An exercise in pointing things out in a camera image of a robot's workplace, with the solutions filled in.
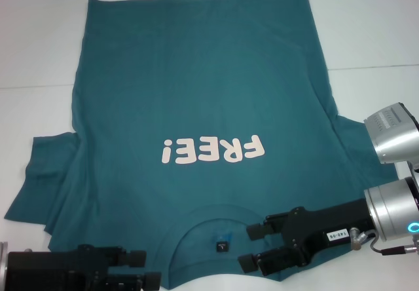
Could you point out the teal t-shirt with FREE print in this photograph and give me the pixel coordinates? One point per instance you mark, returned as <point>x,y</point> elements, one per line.
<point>203,84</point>

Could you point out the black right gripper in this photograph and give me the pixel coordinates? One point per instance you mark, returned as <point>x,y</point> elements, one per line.
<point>314,228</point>

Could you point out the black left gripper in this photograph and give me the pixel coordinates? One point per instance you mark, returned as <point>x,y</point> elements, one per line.
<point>49,271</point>

